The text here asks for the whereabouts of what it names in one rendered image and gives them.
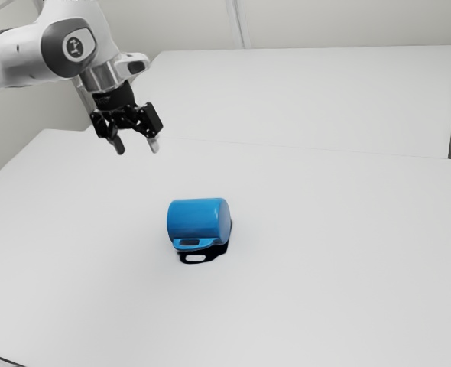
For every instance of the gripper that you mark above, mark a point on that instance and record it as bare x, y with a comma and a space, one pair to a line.
114, 97

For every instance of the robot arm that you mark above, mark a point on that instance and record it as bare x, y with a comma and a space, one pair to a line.
26, 49

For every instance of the blue mug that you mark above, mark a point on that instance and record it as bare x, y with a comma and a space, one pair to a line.
195, 221

